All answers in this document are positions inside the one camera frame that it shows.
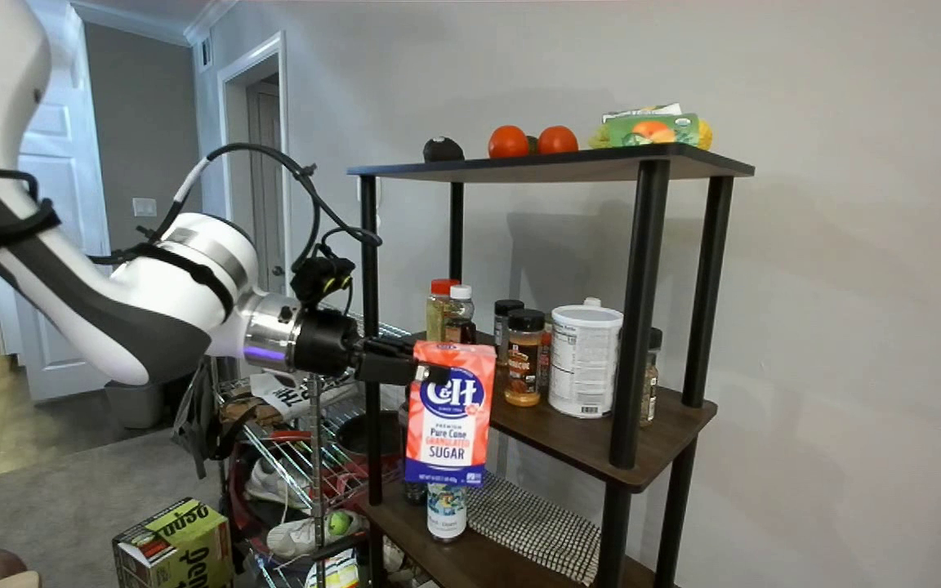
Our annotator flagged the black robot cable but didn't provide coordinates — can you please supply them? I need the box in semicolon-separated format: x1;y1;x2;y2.
166;141;385;251

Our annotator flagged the grey waste bin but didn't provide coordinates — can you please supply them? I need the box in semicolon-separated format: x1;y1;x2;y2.
103;380;168;436

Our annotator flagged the dark wood shelf unit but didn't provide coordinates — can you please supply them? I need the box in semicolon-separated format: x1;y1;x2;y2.
346;143;759;588

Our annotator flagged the white plastic canister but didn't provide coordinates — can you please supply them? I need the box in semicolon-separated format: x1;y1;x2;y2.
545;295;626;420

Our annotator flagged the orange tomato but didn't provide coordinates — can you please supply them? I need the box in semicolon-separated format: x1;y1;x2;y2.
535;120;581;160
487;120;531;162

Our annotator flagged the green yellow cardboard box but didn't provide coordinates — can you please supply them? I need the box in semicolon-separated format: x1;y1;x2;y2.
107;496;239;588

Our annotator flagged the C&H sugar bag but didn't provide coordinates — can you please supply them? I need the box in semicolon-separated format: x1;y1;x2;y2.
400;337;500;489

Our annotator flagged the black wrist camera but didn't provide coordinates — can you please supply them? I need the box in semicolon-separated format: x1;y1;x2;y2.
288;251;360;315

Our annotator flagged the brown spice jar black lid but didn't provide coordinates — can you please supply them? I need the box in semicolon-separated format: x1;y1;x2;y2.
500;306;552;413

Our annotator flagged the green ball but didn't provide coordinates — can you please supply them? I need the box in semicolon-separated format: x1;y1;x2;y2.
321;508;360;541

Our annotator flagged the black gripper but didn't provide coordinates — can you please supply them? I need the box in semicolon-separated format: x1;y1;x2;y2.
290;306;422;389

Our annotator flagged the yellow spice jar red lid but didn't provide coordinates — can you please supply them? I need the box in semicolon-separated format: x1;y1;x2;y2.
425;277;458;347

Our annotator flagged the green yellow fruit package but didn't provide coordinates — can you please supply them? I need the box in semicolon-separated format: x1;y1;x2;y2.
589;101;714;153

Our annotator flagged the spice jar behind post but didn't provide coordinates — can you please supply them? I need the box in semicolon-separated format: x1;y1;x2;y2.
636;325;667;428

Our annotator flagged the white hallway door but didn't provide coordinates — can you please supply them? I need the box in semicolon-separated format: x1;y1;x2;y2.
0;0;128;406

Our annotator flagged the metal wire rack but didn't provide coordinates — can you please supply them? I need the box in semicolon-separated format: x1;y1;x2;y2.
211;357;371;588

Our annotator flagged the white mesh bag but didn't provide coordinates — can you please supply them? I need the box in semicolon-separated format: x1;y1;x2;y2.
468;473;600;588

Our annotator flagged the white water bottle blue print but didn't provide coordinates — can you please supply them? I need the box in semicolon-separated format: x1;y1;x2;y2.
425;481;473;545

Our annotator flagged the black avocado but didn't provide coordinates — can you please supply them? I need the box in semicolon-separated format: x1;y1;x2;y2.
422;133;468;167

